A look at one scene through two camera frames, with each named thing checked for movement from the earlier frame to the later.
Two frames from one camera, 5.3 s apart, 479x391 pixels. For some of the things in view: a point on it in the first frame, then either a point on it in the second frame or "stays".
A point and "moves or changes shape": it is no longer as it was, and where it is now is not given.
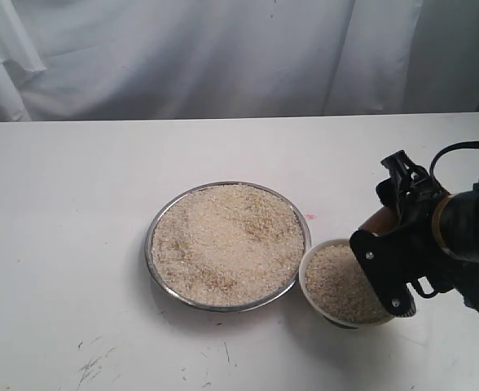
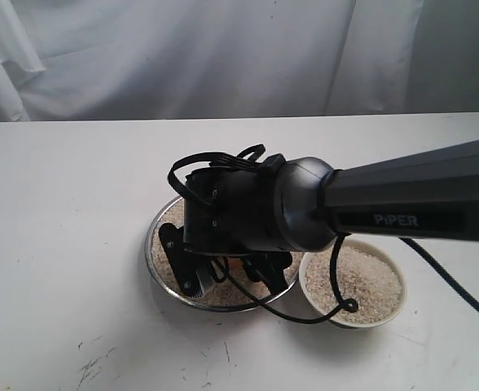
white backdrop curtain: [99, 59] stays
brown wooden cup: [386, 218] moves or changes shape
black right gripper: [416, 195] → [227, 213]
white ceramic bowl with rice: [339, 287] stays
